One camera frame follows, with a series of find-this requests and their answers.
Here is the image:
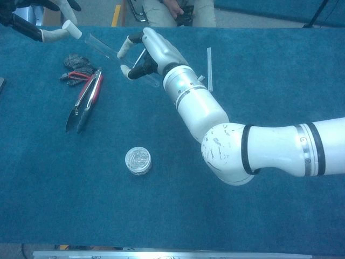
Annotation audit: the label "black phone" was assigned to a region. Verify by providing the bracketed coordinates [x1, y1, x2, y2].
[176, 5, 195, 27]

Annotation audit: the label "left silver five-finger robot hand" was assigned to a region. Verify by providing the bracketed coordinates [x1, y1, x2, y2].
[0, 0, 82, 43]

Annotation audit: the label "thin pale stirring rod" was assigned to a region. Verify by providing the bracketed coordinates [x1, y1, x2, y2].
[132, 48, 146, 67]

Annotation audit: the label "red-handled metal tongs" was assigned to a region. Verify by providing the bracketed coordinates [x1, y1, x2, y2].
[65, 67, 104, 134]

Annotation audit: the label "yellow striped post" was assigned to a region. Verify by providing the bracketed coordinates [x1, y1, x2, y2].
[111, 4, 122, 27]

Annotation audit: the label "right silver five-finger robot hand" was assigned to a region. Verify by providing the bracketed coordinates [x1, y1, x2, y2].
[116, 26, 189, 80]

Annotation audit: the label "blue carpet table cover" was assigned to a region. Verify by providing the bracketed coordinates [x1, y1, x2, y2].
[0, 23, 345, 256]

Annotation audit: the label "silver metal cabinet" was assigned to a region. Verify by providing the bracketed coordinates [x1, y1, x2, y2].
[13, 6, 44, 26]

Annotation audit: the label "clear glass rod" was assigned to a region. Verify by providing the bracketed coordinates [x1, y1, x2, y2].
[206, 47, 214, 92]

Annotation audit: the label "seated person in beige trousers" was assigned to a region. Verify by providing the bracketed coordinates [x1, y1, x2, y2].
[142, 0, 218, 28]

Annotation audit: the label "brown cardboard box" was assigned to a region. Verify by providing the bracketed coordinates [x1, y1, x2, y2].
[43, 6, 65, 26]

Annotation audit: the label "grey knit work glove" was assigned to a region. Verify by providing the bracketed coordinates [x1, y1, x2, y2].
[59, 52, 97, 87]

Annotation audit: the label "small white cap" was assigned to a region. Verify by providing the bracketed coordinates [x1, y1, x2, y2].
[61, 19, 82, 39]

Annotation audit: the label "chrome chair leg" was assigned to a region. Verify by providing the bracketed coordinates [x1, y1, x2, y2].
[126, 0, 148, 22]

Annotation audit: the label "black tripod leg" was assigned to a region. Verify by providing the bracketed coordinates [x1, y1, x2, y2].
[302, 0, 330, 29]

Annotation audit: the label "aluminium frame rail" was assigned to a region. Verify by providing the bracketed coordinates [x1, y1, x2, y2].
[32, 250, 313, 259]

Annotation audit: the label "wide clear glass test tube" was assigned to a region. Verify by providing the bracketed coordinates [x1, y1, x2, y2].
[84, 32, 161, 88]

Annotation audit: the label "white round lid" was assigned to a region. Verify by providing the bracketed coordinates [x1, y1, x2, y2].
[125, 146, 153, 176]

